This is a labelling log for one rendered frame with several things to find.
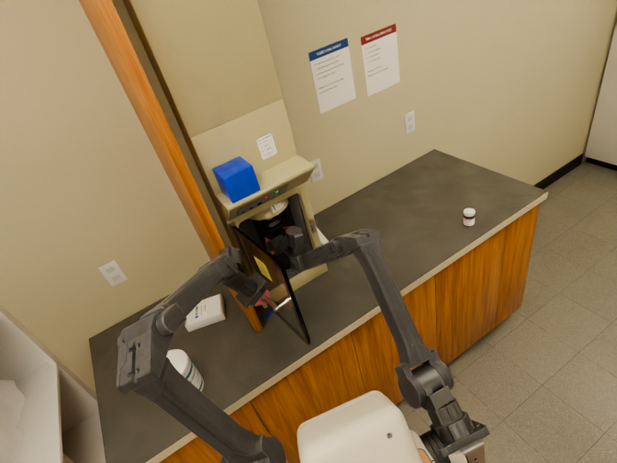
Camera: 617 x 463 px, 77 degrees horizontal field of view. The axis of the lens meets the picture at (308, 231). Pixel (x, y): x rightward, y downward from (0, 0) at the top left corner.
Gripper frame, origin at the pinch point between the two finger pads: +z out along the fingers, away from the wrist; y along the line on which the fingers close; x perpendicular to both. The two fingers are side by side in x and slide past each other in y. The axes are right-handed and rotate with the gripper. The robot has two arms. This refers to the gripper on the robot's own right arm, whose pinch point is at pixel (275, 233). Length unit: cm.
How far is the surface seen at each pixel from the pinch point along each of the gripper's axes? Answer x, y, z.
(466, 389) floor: 120, -57, -44
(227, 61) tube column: -69, -1, -13
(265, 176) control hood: -32.9, 0.4, -15.8
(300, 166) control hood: -32.6, -10.8, -20.0
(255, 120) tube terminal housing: -50, -4, -12
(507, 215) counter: 26, -92, -37
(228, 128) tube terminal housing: -51, 5, -12
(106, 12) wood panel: -88, 23, -23
